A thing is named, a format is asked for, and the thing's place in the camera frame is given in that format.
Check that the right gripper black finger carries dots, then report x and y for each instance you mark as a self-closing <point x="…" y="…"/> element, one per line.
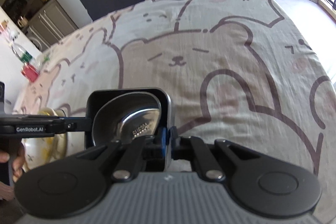
<point x="144" y="154"/>
<point x="197" y="153"/>

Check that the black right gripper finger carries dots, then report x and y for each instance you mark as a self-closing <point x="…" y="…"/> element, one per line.
<point x="77" y="124"/>

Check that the square steel tray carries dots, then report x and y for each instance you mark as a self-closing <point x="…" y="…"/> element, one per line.
<point x="99" y="98"/>

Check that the small round steel bowl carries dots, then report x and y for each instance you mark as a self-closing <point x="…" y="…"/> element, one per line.
<point x="127" y="117"/>

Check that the person's left hand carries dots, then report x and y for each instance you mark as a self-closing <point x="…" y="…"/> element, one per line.
<point x="17" y="163"/>

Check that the white plate with yellow rim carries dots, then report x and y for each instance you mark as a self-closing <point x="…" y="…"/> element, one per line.
<point x="39" y="153"/>

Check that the red can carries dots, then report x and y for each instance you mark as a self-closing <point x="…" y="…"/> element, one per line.
<point x="29" y="72"/>

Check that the bear print tablecloth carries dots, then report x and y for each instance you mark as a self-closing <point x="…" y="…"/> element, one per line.
<point x="234" y="69"/>

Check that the grey kitchen cabinet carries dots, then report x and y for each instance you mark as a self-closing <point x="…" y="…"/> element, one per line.
<point x="49" y="25"/>

